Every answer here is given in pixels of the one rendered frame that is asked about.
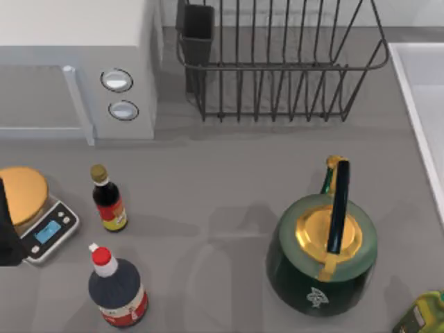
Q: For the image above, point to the round microwave knob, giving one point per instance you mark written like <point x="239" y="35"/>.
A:
<point x="123" y="110"/>
<point x="117" y="80"/>

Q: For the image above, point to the small dark sauce bottle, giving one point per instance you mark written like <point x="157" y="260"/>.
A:
<point x="108" y="201"/>

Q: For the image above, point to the green and gold kettle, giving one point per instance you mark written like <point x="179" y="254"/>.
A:
<point x="322" y="249"/>

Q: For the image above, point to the dark cutlery holder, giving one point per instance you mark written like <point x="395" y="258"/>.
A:
<point x="197" y="31"/>

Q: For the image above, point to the pale microwave oven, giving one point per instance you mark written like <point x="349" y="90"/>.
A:
<point x="138" y="52"/>

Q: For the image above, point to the dark bottle with red cap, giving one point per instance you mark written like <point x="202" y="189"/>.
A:
<point x="116" y="291"/>

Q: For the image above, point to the kitchen scale with golden plate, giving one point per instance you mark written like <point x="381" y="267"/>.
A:
<point x="38" y="215"/>

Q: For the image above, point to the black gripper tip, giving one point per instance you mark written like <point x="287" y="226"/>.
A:
<point x="8" y="232"/>

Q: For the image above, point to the yellow-green bottle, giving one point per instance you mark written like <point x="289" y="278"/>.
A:
<point x="425" y="314"/>

